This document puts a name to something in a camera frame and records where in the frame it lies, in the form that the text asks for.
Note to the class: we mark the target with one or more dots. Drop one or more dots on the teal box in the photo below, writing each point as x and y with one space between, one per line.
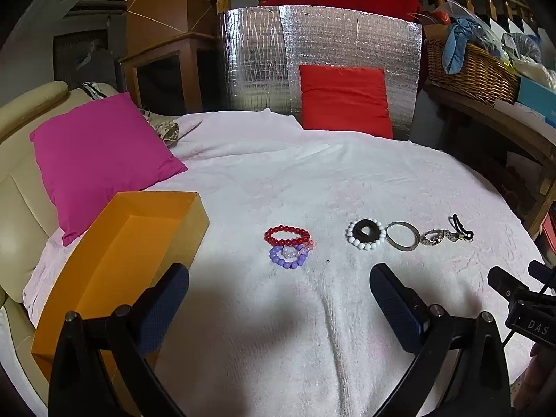
538 98

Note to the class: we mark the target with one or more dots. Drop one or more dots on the pink white blanket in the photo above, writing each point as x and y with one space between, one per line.
279 319

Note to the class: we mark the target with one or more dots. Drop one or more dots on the blue cloth in basket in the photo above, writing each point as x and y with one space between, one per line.
461 31

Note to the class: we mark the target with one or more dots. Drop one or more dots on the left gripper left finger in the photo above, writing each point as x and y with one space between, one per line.
158 306

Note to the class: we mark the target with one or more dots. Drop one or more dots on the beige leather sofa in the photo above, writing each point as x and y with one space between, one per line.
28 219

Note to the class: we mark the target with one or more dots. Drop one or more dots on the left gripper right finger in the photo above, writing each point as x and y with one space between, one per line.
401 306

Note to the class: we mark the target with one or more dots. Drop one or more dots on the right hand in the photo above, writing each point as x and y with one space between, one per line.
536 376

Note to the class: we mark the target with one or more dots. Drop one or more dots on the floral patterned cushion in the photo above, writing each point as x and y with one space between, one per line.
165 127

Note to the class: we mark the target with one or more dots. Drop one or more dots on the orange cardboard box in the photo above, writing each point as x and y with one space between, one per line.
87 341

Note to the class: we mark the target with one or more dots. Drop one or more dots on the magenta pillow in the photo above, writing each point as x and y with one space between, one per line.
89 154

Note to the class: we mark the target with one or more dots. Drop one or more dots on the red pillow on bed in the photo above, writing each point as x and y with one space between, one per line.
345 99

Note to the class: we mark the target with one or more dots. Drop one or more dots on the wicker basket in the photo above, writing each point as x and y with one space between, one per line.
483 77

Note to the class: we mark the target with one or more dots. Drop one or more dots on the wooden side shelf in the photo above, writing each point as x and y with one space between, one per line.
519 162

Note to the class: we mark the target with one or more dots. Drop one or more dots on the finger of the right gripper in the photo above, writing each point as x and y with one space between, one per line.
542 273
505 284

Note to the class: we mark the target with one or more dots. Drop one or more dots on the wooden cabinet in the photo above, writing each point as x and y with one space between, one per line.
171 63

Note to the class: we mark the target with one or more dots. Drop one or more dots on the silver foil insulation panel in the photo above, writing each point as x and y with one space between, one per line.
262 49

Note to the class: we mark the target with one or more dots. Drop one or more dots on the thin black hair elastic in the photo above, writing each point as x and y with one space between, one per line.
459 233

